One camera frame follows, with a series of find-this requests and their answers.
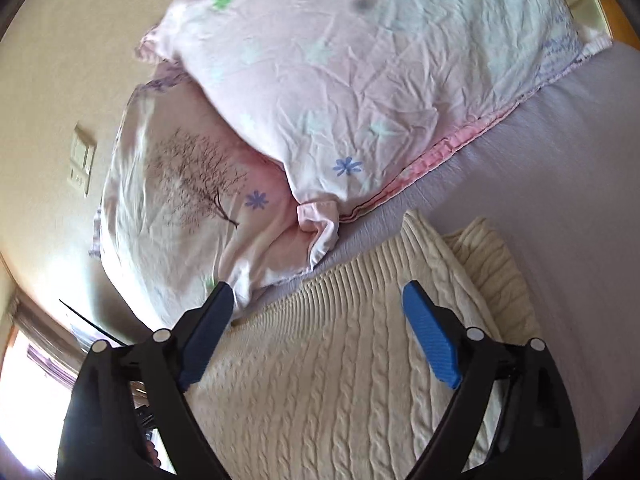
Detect cream cable-knit sweater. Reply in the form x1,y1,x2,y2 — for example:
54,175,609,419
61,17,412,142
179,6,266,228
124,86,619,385
186,211,540,479

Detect pink pillow with tree print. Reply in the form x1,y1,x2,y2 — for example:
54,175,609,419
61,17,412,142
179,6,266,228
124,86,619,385
100,63,338,330

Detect lavender bed sheet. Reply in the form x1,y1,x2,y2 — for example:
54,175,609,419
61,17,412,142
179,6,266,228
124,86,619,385
244,39,640,476

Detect pink floral pillow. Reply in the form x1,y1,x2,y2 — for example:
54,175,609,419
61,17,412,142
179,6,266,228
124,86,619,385
135,0,614,226

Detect beige wall switch panel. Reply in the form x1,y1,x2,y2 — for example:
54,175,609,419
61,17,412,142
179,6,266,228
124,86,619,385
67,124,96,196

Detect orange wooden headboard frame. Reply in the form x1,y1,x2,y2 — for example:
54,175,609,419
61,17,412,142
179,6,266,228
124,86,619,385
600,0,639,50

